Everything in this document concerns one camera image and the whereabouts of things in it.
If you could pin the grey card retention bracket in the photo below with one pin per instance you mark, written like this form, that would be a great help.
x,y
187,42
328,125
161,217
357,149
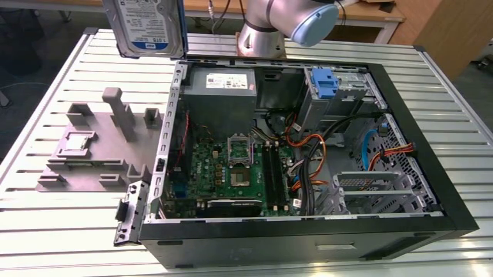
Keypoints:
x,y
137,213

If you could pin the black office chair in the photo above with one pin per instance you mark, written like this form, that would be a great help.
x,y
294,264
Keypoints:
x,y
19,43

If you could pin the hard disk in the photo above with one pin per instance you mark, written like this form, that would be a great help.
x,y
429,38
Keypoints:
x,y
146,26

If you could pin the black RAM slot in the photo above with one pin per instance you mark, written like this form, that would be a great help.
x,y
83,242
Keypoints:
x,y
274,176
269,176
278,176
284,176

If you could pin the wooden top white desk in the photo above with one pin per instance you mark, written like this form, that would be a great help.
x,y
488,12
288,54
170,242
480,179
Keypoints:
x,y
85,7
369,14

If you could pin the black graphics card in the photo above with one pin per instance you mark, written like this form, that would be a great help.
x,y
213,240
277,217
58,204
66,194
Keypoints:
x,y
232,209

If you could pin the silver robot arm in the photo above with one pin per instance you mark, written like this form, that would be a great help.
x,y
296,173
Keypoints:
x,y
262,37

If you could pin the green motherboard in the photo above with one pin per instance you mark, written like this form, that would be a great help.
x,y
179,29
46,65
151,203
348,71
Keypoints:
x,y
208,173

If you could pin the metal disk bay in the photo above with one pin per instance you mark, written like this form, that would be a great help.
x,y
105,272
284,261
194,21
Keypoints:
x,y
377,192

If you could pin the silver CPU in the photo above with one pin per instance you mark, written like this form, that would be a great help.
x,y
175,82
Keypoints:
x,y
75,143

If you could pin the grey metal drive cage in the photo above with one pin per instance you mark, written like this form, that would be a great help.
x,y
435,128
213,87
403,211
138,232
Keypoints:
x,y
328,115

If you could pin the grey power supply unit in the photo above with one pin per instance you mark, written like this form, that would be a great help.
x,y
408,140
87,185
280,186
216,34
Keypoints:
x,y
220,109

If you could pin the brown wooden cabinet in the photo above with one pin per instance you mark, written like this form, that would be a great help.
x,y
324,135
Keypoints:
x,y
455,29

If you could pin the black open PC case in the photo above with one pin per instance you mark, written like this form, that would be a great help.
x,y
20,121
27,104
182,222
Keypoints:
x,y
269,245

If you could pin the CPU socket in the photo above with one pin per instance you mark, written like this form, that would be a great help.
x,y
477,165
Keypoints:
x,y
241,179

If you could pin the grey parts rack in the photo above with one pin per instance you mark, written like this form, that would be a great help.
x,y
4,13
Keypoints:
x,y
107,150

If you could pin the blue drive latch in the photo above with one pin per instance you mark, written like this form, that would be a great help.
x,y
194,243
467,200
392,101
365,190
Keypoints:
x,y
325,83

